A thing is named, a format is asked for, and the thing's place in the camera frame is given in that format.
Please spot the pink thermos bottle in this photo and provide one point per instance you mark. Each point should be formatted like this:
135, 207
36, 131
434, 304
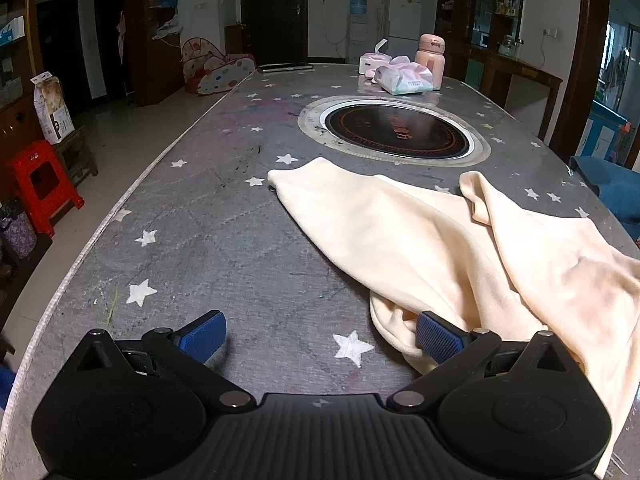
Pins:
430, 60

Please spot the dark wooden door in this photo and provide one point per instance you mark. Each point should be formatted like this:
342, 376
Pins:
272, 10

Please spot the printed paper bag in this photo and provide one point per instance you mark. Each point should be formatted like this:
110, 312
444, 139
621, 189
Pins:
52, 110

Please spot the wooden stool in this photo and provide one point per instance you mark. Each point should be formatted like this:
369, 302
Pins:
75, 152

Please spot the glass jar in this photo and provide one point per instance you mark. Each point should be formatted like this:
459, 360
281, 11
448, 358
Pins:
509, 47

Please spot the blue water bottle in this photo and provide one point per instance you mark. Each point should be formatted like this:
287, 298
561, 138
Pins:
358, 2

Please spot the red plastic stool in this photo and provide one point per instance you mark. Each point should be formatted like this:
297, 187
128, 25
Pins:
37, 152

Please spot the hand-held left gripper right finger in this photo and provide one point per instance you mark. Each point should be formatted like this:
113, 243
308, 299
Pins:
440, 340

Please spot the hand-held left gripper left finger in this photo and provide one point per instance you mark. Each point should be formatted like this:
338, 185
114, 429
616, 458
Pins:
202, 337

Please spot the blue cabinet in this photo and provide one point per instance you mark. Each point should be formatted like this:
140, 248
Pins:
602, 130

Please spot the white wet wipes pack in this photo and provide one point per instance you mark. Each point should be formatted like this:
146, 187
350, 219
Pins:
407, 81

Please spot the built-in round induction cooker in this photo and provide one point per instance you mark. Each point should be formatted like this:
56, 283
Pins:
395, 127

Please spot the wooden side desk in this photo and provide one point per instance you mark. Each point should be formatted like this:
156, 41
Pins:
520, 67

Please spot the narrow wooden shelf cabinet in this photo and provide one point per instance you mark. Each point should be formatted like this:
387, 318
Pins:
140, 60

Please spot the blue sofa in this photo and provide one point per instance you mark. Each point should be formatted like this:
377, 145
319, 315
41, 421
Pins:
615, 185

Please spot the grey star-print tablecloth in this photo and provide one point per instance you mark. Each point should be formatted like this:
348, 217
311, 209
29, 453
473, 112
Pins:
225, 240

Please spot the glass-front shelf cabinet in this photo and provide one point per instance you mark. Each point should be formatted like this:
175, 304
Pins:
15, 85

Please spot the cream shirt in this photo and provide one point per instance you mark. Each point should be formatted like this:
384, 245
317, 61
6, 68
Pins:
450, 240

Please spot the wooden display cabinet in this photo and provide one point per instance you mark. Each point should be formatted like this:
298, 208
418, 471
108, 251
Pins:
450, 35

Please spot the purple floral bag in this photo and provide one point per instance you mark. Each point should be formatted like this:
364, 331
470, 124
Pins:
20, 232

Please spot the white refrigerator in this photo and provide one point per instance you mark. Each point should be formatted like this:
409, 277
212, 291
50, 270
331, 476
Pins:
402, 15

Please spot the white water dispenser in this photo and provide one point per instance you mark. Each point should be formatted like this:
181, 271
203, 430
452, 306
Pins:
357, 35

